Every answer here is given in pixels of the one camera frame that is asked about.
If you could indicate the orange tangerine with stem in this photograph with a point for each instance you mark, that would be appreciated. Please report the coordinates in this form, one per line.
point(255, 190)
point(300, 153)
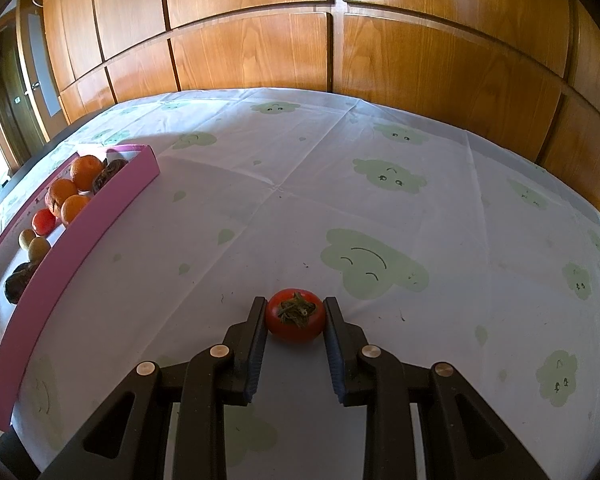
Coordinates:
point(86, 172)

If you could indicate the oblong red cherry tomato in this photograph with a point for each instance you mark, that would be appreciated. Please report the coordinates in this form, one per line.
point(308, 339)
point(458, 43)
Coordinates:
point(43, 222)

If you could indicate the pink shallow cardboard box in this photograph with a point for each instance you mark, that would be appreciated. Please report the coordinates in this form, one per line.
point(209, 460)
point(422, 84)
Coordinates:
point(80, 260)

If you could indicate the lumpy dark water chestnut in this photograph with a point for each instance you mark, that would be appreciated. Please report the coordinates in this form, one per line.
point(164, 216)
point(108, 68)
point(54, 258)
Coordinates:
point(17, 282)

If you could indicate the white tablecloth with green print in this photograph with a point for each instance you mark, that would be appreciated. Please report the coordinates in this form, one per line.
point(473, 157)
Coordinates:
point(380, 210)

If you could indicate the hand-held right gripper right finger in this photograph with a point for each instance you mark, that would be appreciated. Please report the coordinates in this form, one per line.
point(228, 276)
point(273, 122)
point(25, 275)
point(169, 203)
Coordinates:
point(332, 355)

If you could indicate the tan longan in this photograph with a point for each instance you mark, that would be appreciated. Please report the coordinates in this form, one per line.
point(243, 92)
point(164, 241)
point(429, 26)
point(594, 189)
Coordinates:
point(39, 248)
point(26, 238)

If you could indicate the wooden wardrobe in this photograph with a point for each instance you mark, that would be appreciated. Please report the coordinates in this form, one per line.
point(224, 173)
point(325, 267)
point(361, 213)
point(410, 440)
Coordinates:
point(380, 35)

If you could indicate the orange tomato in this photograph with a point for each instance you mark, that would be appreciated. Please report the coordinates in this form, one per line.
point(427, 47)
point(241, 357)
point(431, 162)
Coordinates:
point(75, 210)
point(62, 190)

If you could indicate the round dark water chestnut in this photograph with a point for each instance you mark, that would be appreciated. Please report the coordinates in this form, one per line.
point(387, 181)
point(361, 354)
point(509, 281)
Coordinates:
point(107, 175)

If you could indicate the wooden door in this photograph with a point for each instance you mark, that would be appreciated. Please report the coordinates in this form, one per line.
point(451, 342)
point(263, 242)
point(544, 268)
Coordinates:
point(27, 110)

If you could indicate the red cherry tomato with stem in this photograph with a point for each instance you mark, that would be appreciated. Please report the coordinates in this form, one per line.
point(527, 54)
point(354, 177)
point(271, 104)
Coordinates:
point(295, 320)

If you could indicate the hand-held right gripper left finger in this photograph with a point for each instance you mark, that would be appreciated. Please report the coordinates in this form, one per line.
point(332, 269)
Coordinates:
point(255, 355)

